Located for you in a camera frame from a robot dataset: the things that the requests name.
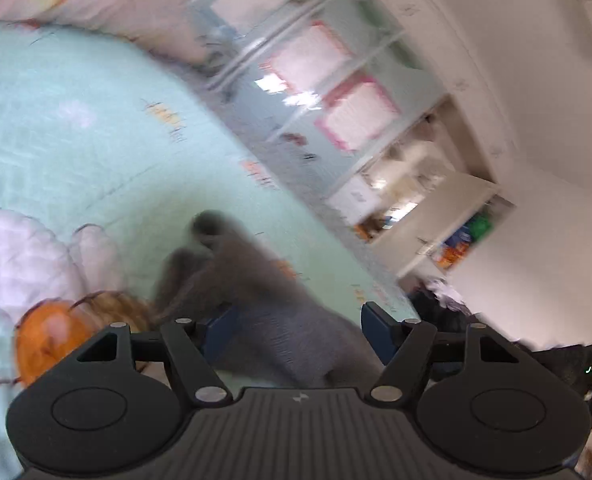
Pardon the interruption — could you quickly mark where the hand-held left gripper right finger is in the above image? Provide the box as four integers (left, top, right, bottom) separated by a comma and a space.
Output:
360, 301, 520, 406

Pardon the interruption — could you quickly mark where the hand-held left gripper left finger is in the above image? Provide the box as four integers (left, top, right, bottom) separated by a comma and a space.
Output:
76, 305, 240, 406

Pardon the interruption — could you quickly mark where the grey garment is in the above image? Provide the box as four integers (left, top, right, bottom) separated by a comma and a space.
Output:
151, 210, 393, 389

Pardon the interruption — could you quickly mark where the dark clothes pile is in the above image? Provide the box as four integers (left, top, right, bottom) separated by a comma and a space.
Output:
407, 276, 529, 353

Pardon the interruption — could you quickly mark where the mint quilted bee blanket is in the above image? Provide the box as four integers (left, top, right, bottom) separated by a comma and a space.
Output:
0, 19, 423, 480

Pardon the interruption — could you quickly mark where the white glass-door cabinet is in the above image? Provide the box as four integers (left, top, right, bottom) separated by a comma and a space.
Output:
186, 0, 518, 282

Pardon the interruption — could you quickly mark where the printed pillow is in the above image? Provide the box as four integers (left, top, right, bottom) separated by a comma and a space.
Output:
0, 0, 213, 67

